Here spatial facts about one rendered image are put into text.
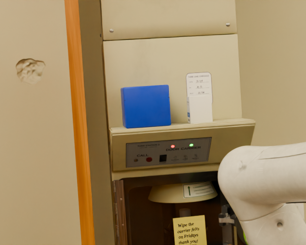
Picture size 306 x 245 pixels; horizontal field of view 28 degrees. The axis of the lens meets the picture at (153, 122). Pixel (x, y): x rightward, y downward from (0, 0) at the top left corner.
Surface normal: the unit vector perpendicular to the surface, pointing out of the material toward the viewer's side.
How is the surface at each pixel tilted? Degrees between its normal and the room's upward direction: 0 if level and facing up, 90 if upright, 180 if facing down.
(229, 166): 63
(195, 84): 90
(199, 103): 90
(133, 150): 135
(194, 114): 90
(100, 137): 90
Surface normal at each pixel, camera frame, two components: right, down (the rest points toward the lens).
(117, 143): 0.13, 0.74
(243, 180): -0.84, 0.13
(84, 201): 0.11, 0.04
